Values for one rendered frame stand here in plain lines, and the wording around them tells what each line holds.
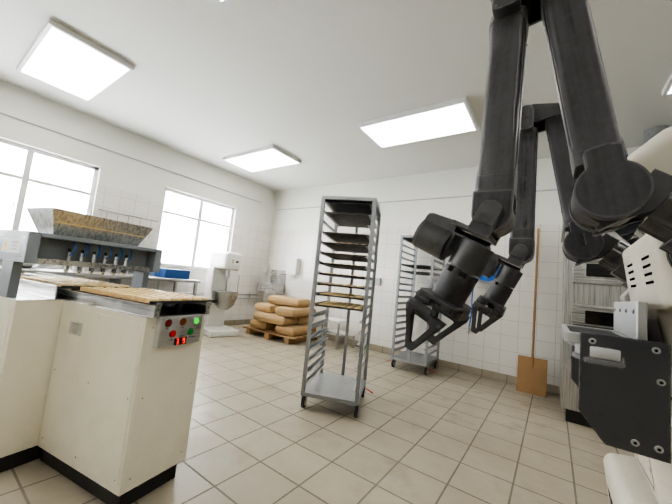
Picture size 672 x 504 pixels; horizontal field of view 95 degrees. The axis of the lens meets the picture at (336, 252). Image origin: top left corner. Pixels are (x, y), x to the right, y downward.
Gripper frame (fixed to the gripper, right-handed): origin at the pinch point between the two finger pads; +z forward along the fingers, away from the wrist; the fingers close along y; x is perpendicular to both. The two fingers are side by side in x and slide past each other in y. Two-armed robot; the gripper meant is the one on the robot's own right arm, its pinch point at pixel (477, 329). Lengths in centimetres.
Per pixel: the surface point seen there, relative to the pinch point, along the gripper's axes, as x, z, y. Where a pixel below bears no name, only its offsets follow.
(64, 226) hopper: -197, 62, 42
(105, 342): -131, 92, 30
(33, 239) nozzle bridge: -185, 67, 55
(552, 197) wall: -40, -150, -375
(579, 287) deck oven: 29, -48, -276
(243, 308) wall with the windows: -431, 257, -345
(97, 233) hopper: -199, 64, 25
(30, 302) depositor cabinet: -173, 96, 50
